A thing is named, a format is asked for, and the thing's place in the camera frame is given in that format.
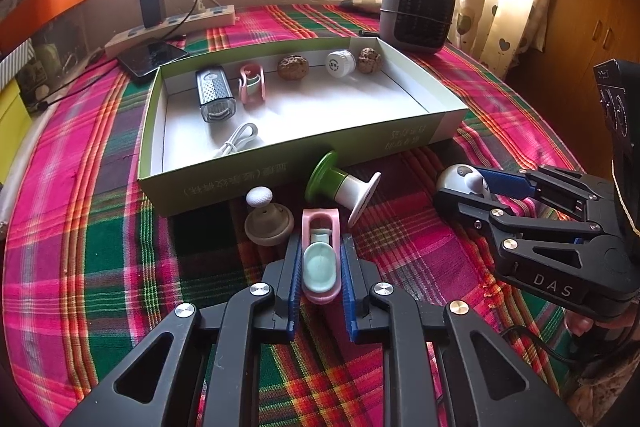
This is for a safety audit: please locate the green and white spool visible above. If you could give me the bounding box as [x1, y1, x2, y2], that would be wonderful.
[305, 150, 382, 228]

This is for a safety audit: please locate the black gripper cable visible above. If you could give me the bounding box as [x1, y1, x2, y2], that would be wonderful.
[500, 324, 591, 364]

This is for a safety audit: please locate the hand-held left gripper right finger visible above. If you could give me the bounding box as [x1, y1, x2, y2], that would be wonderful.
[340, 234, 561, 427]

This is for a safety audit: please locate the black charger adapter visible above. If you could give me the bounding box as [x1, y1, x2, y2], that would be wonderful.
[139, 0, 167, 29]

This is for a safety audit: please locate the white cylindrical cap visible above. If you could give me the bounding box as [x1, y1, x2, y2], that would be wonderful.
[326, 49, 357, 78]

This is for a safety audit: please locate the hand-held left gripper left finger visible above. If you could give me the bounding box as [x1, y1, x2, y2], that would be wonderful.
[60, 234, 303, 427]

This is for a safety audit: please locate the black and silver bike light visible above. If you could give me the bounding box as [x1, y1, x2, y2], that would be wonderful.
[195, 66, 237, 124]

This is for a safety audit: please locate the white oval massager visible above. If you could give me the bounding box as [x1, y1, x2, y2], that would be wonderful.
[436, 163, 493, 202]

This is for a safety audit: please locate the grey space heater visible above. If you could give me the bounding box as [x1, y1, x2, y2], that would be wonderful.
[379, 0, 457, 55]

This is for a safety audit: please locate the brown massager with white ball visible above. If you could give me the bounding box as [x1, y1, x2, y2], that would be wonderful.
[244, 187, 294, 248]

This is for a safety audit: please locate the brown patterned cloth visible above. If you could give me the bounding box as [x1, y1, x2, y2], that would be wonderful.
[562, 332, 640, 427]

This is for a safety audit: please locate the smooth brown walnut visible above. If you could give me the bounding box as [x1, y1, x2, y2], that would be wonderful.
[277, 54, 311, 82]

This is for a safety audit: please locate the pink clip with green insert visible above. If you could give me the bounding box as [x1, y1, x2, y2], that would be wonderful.
[238, 64, 267, 105]
[301, 208, 343, 305]

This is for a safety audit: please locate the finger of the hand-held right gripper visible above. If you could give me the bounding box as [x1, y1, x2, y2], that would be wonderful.
[472, 164, 613, 224]
[435, 189, 603, 268]

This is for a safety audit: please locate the wooden cabinet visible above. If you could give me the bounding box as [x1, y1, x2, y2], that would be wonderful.
[505, 0, 640, 168]

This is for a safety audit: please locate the white tube by heater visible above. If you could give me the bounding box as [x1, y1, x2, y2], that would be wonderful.
[340, 0, 383, 14]

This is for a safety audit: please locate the striped box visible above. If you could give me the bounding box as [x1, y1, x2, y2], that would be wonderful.
[0, 42, 36, 82]

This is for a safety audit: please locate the yellow box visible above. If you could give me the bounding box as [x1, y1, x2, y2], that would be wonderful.
[0, 82, 33, 185]

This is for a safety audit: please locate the white cable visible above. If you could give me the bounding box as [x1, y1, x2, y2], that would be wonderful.
[210, 123, 260, 160]

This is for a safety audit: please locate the person's right hand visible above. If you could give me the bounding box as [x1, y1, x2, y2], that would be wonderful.
[565, 304, 603, 338]

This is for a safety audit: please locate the rough grey walnut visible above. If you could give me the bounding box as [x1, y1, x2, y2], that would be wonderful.
[356, 47, 385, 74]

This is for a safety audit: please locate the black smartphone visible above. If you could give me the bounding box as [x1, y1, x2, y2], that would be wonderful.
[117, 41, 190, 80]

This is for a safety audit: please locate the green and white cardboard box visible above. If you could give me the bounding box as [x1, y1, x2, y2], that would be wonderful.
[137, 36, 470, 218]

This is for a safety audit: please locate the white power strip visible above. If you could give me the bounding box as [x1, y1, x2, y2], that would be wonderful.
[104, 4, 237, 60]

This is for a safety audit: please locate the plaid blanket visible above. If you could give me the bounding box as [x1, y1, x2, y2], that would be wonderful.
[0, 2, 640, 427]

